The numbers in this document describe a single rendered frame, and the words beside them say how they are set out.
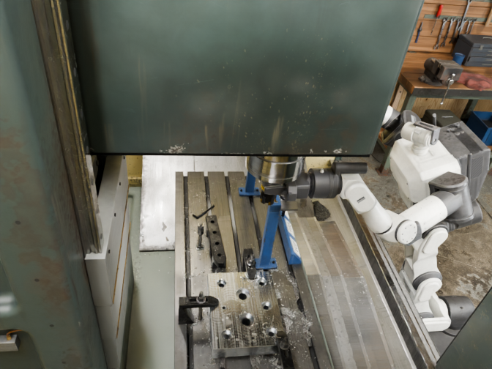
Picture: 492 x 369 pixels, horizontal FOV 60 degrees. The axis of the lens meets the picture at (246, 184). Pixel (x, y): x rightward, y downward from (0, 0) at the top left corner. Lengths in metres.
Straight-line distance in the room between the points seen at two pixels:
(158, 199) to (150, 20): 1.47
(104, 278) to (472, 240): 3.04
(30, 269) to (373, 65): 0.78
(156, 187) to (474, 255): 2.38
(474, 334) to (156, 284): 1.25
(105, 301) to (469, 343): 1.10
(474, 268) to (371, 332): 1.73
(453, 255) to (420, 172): 1.87
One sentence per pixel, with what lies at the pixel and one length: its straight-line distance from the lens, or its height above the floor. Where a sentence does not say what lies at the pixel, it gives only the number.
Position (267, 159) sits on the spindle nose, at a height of 1.57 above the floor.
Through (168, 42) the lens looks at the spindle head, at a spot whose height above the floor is 1.88.
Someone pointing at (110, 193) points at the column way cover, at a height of 1.41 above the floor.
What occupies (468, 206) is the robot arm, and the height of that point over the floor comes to 1.30.
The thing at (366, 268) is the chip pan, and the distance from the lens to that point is 2.14.
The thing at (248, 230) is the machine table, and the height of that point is 0.90.
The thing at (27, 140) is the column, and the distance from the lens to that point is 0.72.
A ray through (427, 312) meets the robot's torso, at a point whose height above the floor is 0.35.
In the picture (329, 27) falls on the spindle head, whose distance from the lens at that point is 0.88.
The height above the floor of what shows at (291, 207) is 1.22.
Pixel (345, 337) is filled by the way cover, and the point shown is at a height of 0.73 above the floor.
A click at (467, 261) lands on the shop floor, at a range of 3.50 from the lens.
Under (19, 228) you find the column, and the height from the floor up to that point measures 1.63.
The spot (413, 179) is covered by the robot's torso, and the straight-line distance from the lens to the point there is 1.68.
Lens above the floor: 2.18
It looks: 39 degrees down
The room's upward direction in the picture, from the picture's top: 7 degrees clockwise
